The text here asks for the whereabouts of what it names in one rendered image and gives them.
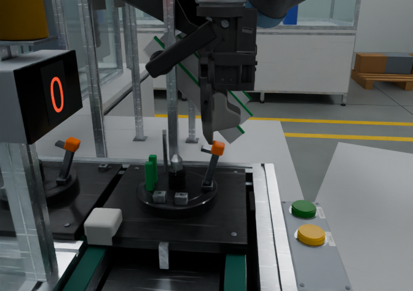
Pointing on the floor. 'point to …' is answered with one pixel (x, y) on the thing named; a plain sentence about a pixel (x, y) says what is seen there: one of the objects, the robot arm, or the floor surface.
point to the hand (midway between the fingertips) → (206, 136)
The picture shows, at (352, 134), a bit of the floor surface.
